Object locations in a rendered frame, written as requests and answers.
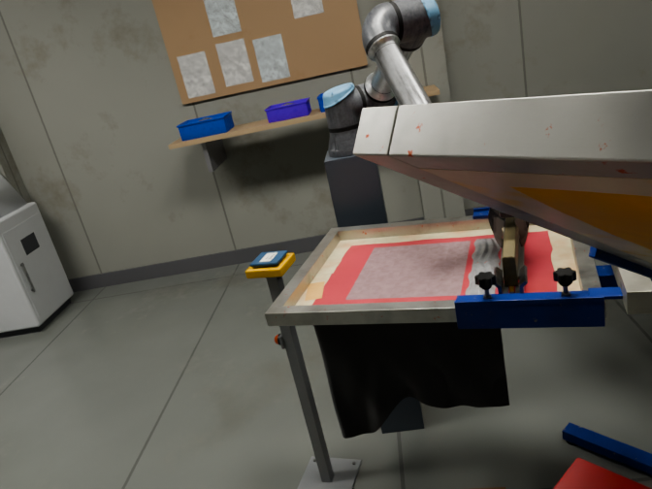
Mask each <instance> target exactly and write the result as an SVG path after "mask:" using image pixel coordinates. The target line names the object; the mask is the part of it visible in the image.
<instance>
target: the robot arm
mask: <svg viewBox="0 0 652 489"><path fill-rule="evenodd" d="M439 31H440V10H439V7H438V5H437V2H436V1H435V0H394V1H390V2H384V3H381V4H378V5H376V6H375V7H374V8H372V9H371V11H370V12H369V13H368V15H367V16H366V18H365V21H364V24H363V28H362V42H363V47H364V49H365V52H366V54H367V55H368V57H369V58H370V59H371V60H372V61H374V62H375V63H376V67H375V71H374V72H373V73H371V74H369V75H368V76H367V78H366V80H365V83H362V84H358V85H355V86H354V84H353V83H352V82H349V83H345V84H341V85H338V86H336V87H333V88H331V89H329V90H327V91H326V92H325V93H324V94H323V97H322V98H323V104H324V105H323V108H324V110H325V114H326V118H327V123H328V128H329V133H330V139H329V148H328V151H329V156H330V157H333V158H340V157H347V156H352V155H354V154H353V150H354V145H355V140H356V136H357V131H358V126H359V122H360V117H361V112H362V109H363V108H372V107H388V106H398V104H399V105H400V106H402V105H418V104H433V103H432V102H431V100H430V98H429V97H428V95H427V93H426V91H425V90H424V88H423V86H422V84H421V83H420V81H419V79H418V78H417V76H416V75H415V73H414V72H413V70H412V68H411V67H410V65H409V63H408V60H409V58H410V57H411V55H412V53H413V52H414V51H416V50H418V49H420V48H421V46H422V45H423V43H424V41H425V39H426V38H427V37H433V36H434V35H437V34H438V33H439ZM507 217H514V216H512V215H509V214H506V213H504V212H500V211H497V210H494V209H492V208H490V210H489V212H488V220H489V223H490V226H491V229H492V232H493V234H494V237H495V240H496V242H497V244H498V245H499V246H500V247H503V242H504V240H503V238H502V236H503V230H502V228H503V226H504V223H505V220H504V218H507ZM514 222H515V225H516V226H517V227H518V229H519V230H518V234H519V236H520V239H519V242H520V244H521V246H523V245H524V244H525V242H526V240H527V235H528V229H529V223H530V222H527V221H525V220H522V219H519V218H517V217H514Z"/></svg>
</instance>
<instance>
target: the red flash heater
mask: <svg viewBox="0 0 652 489"><path fill-rule="evenodd" d="M553 489H652V488H650V487H647V486H645V485H643V484H640V483H638V482H636V481H633V480H631V479H629V478H626V477H625V476H622V475H620V474H618V473H614V472H612V471H609V470H607V469H605V468H602V467H600V466H598V465H595V464H593V463H591V462H588V461H586V460H583V459H581V458H576V459H575V461H574V462H573V463H572V464H571V466H570V467H569V469H568V470H567V471H566V472H565V474H564V475H563V476H562V478H561V479H560V480H559V481H558V483H557V484H556V485H555V487H554V488H553Z"/></svg>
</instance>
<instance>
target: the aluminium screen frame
mask: <svg viewBox="0 0 652 489"><path fill-rule="evenodd" d="M481 229H491V226H490V223H489V220H488V218H479V219H473V216H472V215H470V216H458V217H448V218H437V219H425V220H414V221H404V222H393V223H381V224H371V225H360V226H349V227H338V228H331V229H330V231H329V232H328V233H327V234H326V236H325V237H324V238H323V240H322V241H321V242H320V243H319V245H318V246H317V247H316V249H315V250H314V251H313V252H312V254H311V255H310V257H309V258H308V259H307V260H306V262H305V263H304V264H303V266H302V267H301V268H300V269H299V271H298V272H297V273H296V275H295V276H294V277H293V278H292V279H291V280H290V281H289V283H288V284H287V285H286V286H285V288H284V289H283V290H282V292H281V293H280V294H279V295H278V297H277V298H276V300H275V301H274V302H273V303H272V305H271V306H270V307H269V309H268V310H267V311H266V312H265V316H266V320H267V324H268V326H301V325H345V324H389V323H433V322H457V318H456V311H455V305H454V302H455V301H456V300H445V301H418V302H392V303H365V304H337V305H311V306H295V305H296V303H297V302H298V300H299V299H300V298H301V296H302V295H303V293H304V292H305V291H306V289H307V288H308V286H309V285H310V283H311V282H312V280H313V279H314V277H315V276H316V274H317V273H318V272H319V270H320V269H321V267H322V266H323V265H324V263H325V262H326V260H327V259H328V257H329V256H330V255H331V253H332V252H333V250H334V249H335V247H336V246H337V245H338V243H339V242H340V241H347V240H359V239H371V238H383V237H396V236H408V235H420V234H433V233H444V232H457V231H469V230H481ZM570 242H571V247H572V252H573V257H574V262H575V267H576V271H577V276H578V281H579V285H580V290H581V291H582V290H588V288H600V287H601V283H600V279H599V276H598V272H597V268H596V265H595V261H594V258H592V257H589V252H590V246H589V245H587V244H583V243H581V242H578V241H576V240H573V239H570Z"/></svg>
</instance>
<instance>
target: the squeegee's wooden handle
mask: <svg viewBox="0 0 652 489"><path fill-rule="evenodd" d="M518 230H519V229H518V227H517V226H516V225H515V222H514V217H507V218H506V219H505V233H504V245H503V256H502V262H503V272H504V281H505V286H514V285H518V250H519V234H518Z"/></svg>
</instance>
